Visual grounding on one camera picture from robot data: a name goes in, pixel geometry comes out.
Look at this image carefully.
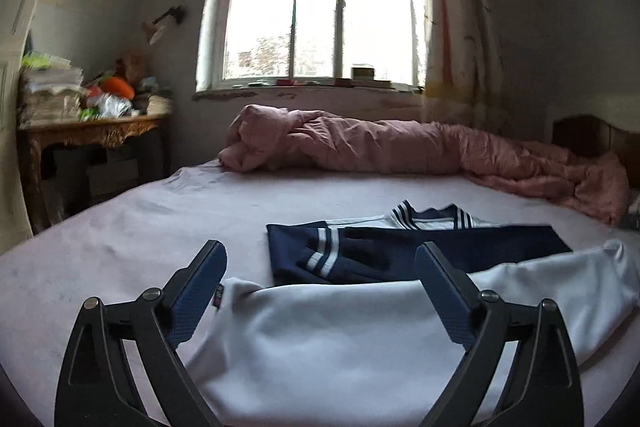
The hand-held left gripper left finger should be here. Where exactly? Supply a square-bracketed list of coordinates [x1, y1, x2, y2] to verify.
[54, 239, 228, 427]

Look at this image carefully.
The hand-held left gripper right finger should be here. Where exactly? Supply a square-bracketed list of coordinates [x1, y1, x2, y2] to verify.
[414, 242, 585, 427]

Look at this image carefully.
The white and navy jacket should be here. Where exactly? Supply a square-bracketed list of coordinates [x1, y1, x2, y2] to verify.
[185, 202, 640, 427]

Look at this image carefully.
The bed with pink sheet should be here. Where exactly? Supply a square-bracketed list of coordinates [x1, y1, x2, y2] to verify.
[0, 157, 640, 427]

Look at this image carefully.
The pink quilt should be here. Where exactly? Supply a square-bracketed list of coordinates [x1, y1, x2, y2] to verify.
[217, 103, 632, 226]

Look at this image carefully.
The carved wooden side table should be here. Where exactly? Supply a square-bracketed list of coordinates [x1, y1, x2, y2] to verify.
[19, 114, 168, 235]

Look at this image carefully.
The clear plastic bag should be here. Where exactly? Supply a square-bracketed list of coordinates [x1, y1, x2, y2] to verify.
[97, 94, 133, 118]

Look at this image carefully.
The orange plush toy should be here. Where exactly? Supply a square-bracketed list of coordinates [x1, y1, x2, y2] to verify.
[100, 76, 136, 100]

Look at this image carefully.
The brown plush toy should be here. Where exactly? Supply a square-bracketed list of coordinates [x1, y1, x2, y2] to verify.
[116, 52, 151, 80]

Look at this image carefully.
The stack of papers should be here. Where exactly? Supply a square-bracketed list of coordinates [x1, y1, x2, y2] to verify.
[19, 52, 86, 128]

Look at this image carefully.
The patterned cream curtain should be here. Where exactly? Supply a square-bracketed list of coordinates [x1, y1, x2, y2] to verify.
[407, 0, 506, 128]

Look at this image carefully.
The white framed window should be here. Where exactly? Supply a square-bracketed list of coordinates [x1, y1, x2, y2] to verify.
[195, 0, 431, 92]

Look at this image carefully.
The wooden headboard with white frame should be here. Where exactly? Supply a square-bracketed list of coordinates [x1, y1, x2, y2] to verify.
[551, 114, 640, 172]

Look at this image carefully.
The wall lamp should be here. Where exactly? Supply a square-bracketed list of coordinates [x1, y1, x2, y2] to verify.
[142, 4, 186, 45]

